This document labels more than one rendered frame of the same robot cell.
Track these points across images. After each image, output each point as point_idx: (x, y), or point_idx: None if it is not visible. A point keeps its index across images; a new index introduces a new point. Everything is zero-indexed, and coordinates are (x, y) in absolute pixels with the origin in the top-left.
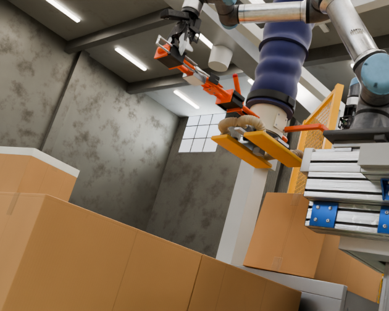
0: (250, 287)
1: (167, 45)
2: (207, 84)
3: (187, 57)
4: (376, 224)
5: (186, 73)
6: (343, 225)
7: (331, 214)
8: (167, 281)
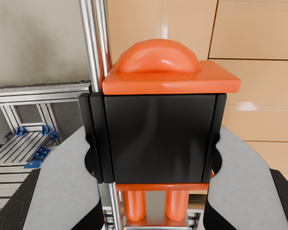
0: None
1: (122, 75)
2: None
3: (107, 185)
4: None
5: (163, 199)
6: (20, 164)
7: (26, 168)
8: None
